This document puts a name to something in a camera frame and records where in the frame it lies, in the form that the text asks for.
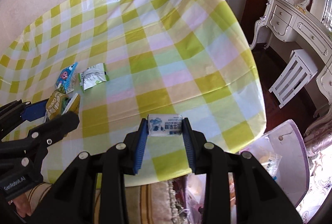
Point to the blue pink cartoon packet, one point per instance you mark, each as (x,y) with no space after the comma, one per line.
(66,80)

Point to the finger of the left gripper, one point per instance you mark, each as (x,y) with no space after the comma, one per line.
(41,137)
(17,112)

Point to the small green yellow packet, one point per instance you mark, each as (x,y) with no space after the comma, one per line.
(60,103)

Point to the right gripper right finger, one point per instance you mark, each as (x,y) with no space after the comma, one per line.
(189,146)

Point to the purple white storage box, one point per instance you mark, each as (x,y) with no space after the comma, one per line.
(272,169)

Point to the white slatted stool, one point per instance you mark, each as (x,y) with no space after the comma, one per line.
(298,72)

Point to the white green snack packet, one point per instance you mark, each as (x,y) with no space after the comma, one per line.
(93,76)

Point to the green checkered tablecloth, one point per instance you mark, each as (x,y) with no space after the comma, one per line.
(187,57)

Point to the person left hand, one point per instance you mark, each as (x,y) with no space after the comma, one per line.
(22,205)

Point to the small white blue candy packet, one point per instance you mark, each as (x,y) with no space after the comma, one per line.
(161,125)

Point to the striped beige cushion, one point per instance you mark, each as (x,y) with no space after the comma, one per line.
(152,203)

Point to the white ornate dressing table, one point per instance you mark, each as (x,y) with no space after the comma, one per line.
(286,21)

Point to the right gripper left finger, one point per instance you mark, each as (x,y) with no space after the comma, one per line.
(71,199)

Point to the round cake clear bag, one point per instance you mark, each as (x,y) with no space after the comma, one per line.
(270,161)

